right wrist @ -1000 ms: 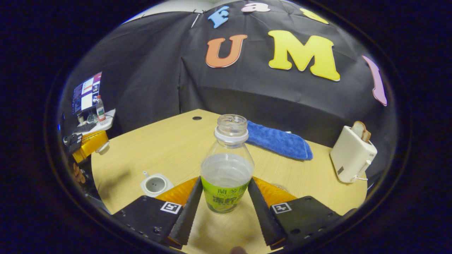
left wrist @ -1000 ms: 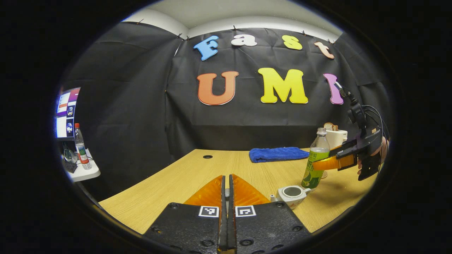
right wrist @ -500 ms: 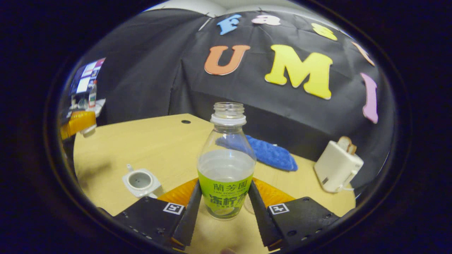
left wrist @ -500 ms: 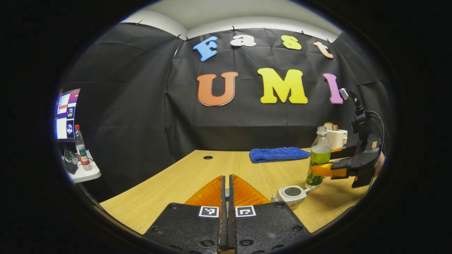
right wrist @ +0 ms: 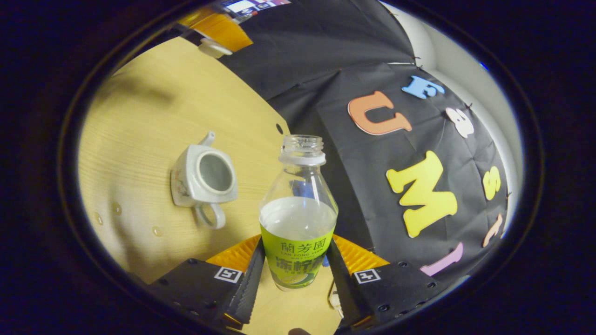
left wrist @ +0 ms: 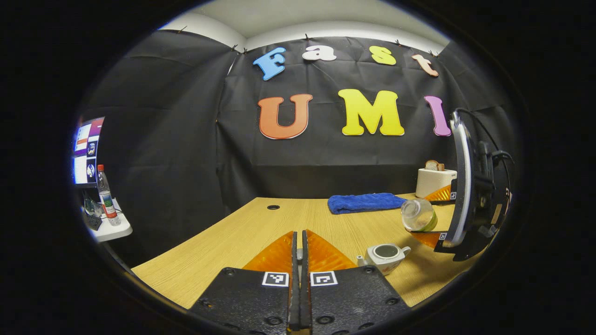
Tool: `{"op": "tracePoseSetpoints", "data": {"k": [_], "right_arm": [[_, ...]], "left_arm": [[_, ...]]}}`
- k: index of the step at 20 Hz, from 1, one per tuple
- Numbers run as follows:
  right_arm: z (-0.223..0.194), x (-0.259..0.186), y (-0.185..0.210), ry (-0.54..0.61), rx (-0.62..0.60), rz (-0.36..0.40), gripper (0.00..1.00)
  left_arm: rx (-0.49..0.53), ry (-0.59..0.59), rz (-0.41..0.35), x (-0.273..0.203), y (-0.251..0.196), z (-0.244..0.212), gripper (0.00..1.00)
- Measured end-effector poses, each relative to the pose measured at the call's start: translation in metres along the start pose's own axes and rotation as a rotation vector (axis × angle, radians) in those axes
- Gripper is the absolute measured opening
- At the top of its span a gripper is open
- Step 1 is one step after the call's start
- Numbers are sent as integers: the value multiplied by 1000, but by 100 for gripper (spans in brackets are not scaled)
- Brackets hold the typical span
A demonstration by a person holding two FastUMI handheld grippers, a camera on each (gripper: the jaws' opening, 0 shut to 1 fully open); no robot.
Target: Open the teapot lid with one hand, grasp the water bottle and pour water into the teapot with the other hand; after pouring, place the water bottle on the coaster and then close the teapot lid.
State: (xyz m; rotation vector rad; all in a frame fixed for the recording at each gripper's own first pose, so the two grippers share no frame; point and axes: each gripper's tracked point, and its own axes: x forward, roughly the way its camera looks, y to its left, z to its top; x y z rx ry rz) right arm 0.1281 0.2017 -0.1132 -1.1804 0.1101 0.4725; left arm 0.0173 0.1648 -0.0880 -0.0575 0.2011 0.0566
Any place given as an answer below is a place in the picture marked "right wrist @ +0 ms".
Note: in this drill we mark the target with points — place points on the white teacup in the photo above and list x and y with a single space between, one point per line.
186 186

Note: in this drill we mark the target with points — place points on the clear water bottle green label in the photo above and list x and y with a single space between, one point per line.
298 218

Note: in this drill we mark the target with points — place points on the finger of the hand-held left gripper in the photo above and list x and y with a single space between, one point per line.
223 30

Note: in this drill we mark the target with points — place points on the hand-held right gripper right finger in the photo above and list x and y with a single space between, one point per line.
344 288

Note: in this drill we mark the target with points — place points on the computer monitor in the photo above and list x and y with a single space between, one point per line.
247 5

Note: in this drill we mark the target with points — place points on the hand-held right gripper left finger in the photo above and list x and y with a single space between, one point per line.
249 288

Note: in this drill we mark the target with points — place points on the black backdrop cloth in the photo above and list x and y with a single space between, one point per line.
372 56

